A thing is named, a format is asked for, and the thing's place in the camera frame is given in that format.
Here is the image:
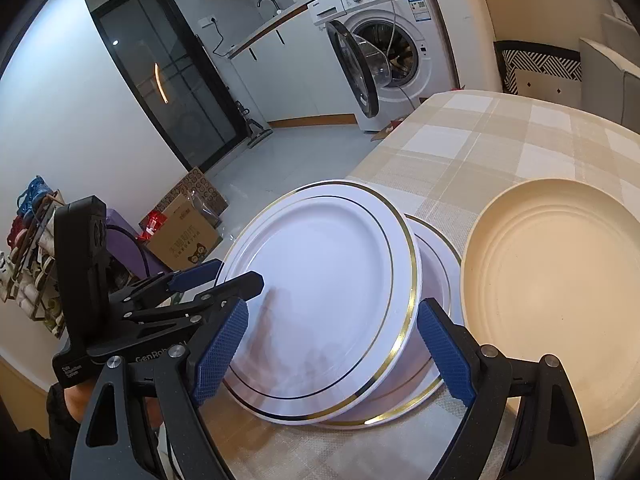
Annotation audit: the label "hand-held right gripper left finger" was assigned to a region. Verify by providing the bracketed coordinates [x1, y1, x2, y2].
[70, 296, 250, 480]

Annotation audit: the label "floor mop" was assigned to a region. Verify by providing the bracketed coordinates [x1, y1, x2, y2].
[235, 102, 273, 148]

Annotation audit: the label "brown cardboard box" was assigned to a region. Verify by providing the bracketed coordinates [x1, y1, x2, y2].
[144, 194, 223, 273]

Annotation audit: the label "beige checked tablecloth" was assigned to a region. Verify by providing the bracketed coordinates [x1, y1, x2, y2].
[195, 89, 640, 480]

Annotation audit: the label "white kitchen base cabinets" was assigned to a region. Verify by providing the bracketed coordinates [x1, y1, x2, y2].
[230, 0, 361, 128]

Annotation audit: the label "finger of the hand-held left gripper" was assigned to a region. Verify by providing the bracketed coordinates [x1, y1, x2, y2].
[125, 270, 265, 323]
[110, 259, 224, 306]

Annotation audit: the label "black framed glass door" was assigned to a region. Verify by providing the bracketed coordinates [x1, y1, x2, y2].
[90, 0, 240, 173]

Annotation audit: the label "person's left hand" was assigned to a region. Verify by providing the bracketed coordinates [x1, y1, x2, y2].
[47, 382, 98, 423]

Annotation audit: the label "white washing machine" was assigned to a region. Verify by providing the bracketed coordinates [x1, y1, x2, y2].
[307, 0, 462, 133]

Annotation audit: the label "black white patterned stool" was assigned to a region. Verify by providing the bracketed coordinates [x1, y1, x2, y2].
[494, 40, 585, 97]

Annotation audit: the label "grey sofa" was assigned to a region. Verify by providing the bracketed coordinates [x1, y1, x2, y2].
[580, 12, 640, 136]

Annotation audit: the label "purple box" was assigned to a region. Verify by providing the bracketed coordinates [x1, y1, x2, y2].
[105, 208, 151, 281]

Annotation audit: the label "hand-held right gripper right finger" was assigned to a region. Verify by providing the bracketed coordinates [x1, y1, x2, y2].
[417, 297, 596, 480]

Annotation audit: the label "patterned brown cardboard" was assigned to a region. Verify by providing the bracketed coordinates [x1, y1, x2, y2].
[152, 166, 230, 226]

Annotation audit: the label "white rimmed plate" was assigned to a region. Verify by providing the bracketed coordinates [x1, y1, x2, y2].
[315, 214, 462, 430]
[216, 180, 425, 427]

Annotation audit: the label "red packet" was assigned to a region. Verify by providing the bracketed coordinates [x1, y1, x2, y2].
[137, 211, 168, 242]

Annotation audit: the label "cream plate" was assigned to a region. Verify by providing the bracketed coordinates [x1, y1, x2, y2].
[460, 177, 640, 437]

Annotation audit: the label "wooden rack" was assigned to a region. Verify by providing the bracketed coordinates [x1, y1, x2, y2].
[0, 190, 68, 333]

